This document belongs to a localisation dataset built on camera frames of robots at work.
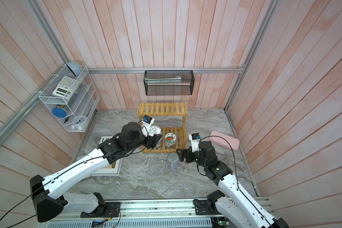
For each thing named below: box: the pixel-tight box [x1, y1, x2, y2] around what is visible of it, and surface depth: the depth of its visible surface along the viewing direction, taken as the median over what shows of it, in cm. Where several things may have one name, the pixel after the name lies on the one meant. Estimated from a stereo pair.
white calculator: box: [52, 76, 80, 99], surface depth 78 cm
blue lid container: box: [51, 107, 67, 118], surface depth 79 cm
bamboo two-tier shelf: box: [137, 101, 188, 154], surface depth 86 cm
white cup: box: [72, 114, 86, 130], surface depth 92 cm
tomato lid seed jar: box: [164, 132, 177, 150], surface depth 92 cm
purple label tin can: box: [167, 152, 180, 170], surface depth 86 cm
